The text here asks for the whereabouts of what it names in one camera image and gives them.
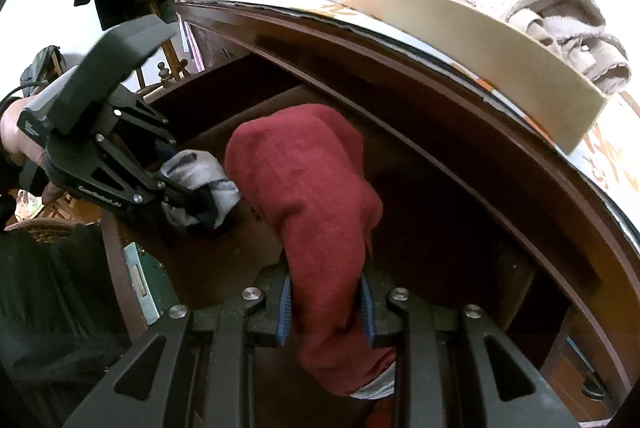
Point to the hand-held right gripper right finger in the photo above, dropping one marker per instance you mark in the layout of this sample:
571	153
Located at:
367	313

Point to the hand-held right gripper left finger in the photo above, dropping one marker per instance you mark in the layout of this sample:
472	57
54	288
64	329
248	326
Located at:
286	308

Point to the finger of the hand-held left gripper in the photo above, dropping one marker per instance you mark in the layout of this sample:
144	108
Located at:
100	173
150	132

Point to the grey white underwear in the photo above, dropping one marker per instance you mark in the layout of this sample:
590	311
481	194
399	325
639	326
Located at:
200	173

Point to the dark wooden drawer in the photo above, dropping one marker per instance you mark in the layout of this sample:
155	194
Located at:
210	258

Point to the dark red underwear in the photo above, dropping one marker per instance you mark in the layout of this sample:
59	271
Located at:
310	188

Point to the shallow cardboard tray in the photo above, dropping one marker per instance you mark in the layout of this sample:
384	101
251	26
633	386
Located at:
475	42

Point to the beige underwear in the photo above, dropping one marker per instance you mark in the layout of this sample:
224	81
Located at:
565	7

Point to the green drawer lock plate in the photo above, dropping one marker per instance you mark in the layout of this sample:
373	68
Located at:
150	283

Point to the dark drawer knob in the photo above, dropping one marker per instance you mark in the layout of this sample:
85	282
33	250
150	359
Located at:
594	389

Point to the person's left hand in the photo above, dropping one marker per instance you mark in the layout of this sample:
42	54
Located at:
12	132

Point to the dark green bag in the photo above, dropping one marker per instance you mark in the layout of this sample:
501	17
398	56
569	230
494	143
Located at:
42	62

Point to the wicker basket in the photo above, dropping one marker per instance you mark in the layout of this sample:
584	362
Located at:
45	228

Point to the wooden coat rack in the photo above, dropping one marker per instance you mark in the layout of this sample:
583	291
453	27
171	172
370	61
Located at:
170	52

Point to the person's dark clothing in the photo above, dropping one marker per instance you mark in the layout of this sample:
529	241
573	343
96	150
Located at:
50	308

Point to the dark wooden dresser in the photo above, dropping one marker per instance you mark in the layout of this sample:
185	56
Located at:
450	117

